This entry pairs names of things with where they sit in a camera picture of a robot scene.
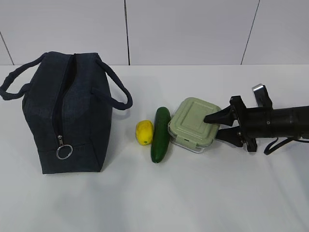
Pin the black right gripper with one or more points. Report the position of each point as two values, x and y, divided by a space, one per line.
253 123

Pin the green lidded glass container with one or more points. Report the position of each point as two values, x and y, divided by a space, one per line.
187 128

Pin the green cucumber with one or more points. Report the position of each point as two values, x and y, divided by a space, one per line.
161 135

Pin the yellow lemon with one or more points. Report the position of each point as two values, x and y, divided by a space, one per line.
144 132

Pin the dark blue lunch bag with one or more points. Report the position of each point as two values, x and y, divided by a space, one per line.
67 101

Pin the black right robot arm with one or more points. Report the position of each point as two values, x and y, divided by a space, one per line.
286 125

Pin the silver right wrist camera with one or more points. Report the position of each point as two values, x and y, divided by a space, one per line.
261 96

